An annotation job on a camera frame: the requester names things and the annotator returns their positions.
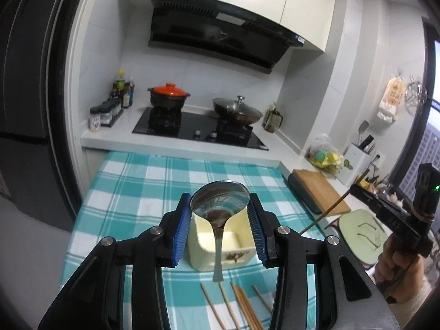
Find dark-framed window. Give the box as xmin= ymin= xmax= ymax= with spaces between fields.
xmin=395 ymin=21 xmax=440 ymax=193

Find dark wok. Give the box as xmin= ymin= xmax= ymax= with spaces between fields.
xmin=212 ymin=105 xmax=263 ymax=125

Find grey spatula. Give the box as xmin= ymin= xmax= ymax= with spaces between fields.
xmin=357 ymin=120 xmax=370 ymax=145

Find white knife holder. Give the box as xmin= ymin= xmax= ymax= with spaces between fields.
xmin=342 ymin=143 xmax=373 ymax=186

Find hanging printed bag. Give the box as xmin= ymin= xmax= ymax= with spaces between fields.
xmin=378 ymin=76 xmax=406 ymax=123

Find black clay pot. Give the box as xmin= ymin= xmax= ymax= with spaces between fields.
xmin=148 ymin=89 xmax=191 ymax=111

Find teal checkered cloth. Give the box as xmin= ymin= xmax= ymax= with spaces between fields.
xmin=62 ymin=151 xmax=344 ymax=330

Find cream utensil container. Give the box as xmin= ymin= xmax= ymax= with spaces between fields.
xmin=186 ymin=210 xmax=258 ymax=272

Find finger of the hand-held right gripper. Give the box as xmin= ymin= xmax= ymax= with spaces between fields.
xmin=350 ymin=185 xmax=382 ymax=214

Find person's right hand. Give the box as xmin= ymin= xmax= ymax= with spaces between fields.
xmin=375 ymin=237 xmax=425 ymax=303

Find black range hood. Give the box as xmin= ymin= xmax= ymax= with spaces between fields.
xmin=148 ymin=0 xmax=306 ymax=74

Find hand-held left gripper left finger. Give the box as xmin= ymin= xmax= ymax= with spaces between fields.
xmin=38 ymin=192 xmax=193 ymax=330

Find thin-framed eyeglasses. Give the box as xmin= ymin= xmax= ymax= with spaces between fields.
xmin=357 ymin=223 xmax=384 ymax=249

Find rack of spice jars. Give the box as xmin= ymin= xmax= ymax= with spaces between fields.
xmin=100 ymin=98 xmax=123 ymax=126

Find hanging wire rack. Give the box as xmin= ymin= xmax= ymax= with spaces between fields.
xmin=405 ymin=76 xmax=428 ymax=114

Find wooden cutting board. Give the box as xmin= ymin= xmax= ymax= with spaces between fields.
xmin=292 ymin=169 xmax=351 ymax=214

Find glass jar with dark frame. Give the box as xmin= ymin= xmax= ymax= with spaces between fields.
xmin=263 ymin=102 xmax=283 ymax=133

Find green mat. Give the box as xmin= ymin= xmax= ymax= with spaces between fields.
xmin=335 ymin=210 xmax=387 ymax=266

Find metal spoon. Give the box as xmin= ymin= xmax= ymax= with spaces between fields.
xmin=190 ymin=180 xmax=250 ymax=283

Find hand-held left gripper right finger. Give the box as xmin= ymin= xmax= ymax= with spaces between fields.
xmin=247 ymin=192 xmax=401 ymax=330

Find plastic bag of sponges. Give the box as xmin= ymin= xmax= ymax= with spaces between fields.
xmin=307 ymin=134 xmax=345 ymax=177

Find black glass gas stove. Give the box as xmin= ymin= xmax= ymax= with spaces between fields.
xmin=132 ymin=106 xmax=270 ymax=152

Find person's right forearm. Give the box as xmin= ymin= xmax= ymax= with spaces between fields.
xmin=395 ymin=275 xmax=434 ymax=330

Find orange pot lid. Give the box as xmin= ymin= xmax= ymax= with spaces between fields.
xmin=151 ymin=82 xmax=186 ymax=95

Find dark refrigerator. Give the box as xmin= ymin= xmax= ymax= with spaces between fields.
xmin=0 ymin=0 xmax=83 ymax=232

